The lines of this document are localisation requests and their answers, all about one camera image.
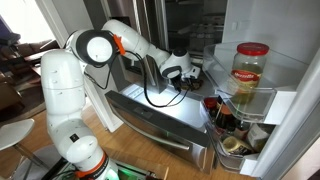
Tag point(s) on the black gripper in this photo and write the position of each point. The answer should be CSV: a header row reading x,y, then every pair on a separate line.
x,y
181,83

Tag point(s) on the stainless steel fridge drawer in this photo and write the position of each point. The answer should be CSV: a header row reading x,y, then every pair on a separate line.
x,y
160,130

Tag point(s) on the robot base platform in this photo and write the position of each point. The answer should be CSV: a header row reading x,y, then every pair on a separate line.
x,y
130,173

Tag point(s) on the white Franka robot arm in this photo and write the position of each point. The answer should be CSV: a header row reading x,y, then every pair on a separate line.
x,y
63,86

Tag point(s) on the fridge main body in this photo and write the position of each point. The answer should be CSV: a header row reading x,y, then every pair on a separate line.
x,y
196,30

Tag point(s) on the grey drawer control sticker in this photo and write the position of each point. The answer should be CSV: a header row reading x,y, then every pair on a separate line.
x,y
143,112

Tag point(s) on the open white fridge door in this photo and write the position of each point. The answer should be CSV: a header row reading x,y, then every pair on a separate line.
x,y
276,20

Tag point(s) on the red cap bottle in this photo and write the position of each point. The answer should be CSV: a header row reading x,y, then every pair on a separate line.
x,y
210,105

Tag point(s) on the orange cap dark bottle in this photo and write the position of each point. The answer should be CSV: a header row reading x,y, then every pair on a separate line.
x,y
224,118

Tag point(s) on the glass jar red lid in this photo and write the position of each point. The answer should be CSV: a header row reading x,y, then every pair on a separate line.
x,y
248,76

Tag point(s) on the small dark bottle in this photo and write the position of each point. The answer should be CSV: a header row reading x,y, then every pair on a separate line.
x,y
240,130

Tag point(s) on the white container in door bin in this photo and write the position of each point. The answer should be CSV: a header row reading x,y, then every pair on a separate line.
x,y
235,146

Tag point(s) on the white food carton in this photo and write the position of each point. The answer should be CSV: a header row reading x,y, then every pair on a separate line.
x,y
258,136

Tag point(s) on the clear door bin with bottles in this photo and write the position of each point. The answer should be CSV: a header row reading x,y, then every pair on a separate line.
x,y
230,160

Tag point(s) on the white stool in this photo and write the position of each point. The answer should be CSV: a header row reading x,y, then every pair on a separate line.
x,y
15,131

